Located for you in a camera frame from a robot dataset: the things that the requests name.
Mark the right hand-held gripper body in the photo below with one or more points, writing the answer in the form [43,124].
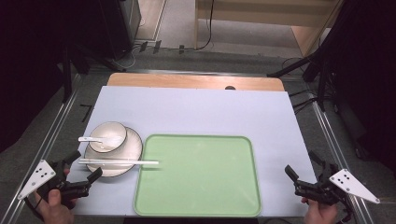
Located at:
[350,185]

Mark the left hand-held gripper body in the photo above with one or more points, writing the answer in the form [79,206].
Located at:
[39,175]

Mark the person's left hand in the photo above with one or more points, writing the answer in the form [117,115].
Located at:
[56,211]

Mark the person's right hand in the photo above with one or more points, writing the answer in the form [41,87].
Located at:
[320,214]

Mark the white chopstick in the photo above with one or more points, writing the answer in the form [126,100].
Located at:
[109,160]
[124,162]

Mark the white ceramic spoon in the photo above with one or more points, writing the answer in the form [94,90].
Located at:
[109,140]

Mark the white bowl with dark rim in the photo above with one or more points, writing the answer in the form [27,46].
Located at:
[107,132]

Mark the white plate with dark rim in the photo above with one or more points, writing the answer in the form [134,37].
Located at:
[132,151]

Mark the black metal stand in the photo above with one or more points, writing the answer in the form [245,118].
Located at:
[67,74]
[322,81]

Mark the green tray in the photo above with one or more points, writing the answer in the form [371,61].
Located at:
[199,177]

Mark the pale lavender table sheet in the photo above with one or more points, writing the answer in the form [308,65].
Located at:
[199,109]

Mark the black cabinet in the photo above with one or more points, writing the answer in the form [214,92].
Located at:
[120,25]

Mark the light wooden desk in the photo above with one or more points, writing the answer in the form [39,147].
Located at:
[249,12]

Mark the aluminium frame rail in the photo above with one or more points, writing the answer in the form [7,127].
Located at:
[46,146]
[334,146]

